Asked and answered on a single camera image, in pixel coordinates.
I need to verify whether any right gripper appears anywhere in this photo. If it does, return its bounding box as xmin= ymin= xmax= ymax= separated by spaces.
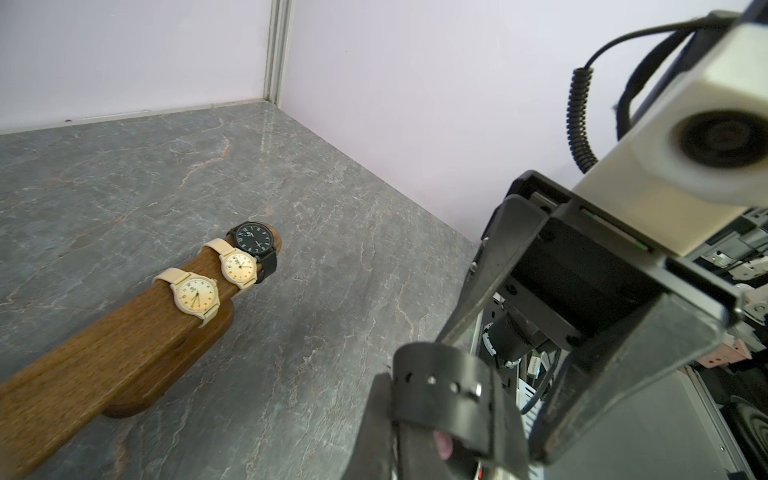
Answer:
xmin=436 ymin=171 xmax=744 ymax=465

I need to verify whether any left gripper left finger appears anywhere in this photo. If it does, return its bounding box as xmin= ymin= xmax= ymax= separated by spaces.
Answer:
xmin=342 ymin=373 xmax=393 ymax=480

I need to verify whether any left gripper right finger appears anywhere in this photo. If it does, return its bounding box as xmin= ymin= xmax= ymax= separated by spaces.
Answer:
xmin=488 ymin=387 xmax=530 ymax=479

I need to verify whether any black watch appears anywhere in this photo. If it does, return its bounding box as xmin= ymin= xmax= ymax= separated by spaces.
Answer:
xmin=392 ymin=342 xmax=507 ymax=479
xmin=228 ymin=221 xmax=277 ymax=284

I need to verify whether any beige watch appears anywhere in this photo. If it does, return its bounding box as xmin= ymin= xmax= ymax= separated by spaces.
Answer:
xmin=204 ymin=238 xmax=258 ymax=291
xmin=153 ymin=268 xmax=221 ymax=328

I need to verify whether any wooden watch stand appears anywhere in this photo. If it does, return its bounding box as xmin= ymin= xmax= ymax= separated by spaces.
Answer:
xmin=1 ymin=246 xmax=246 ymax=479

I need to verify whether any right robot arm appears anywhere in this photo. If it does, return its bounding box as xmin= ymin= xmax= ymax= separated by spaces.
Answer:
xmin=438 ymin=171 xmax=767 ymax=478

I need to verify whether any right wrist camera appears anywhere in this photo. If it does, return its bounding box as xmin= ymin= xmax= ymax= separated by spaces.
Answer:
xmin=567 ymin=22 xmax=767 ymax=255

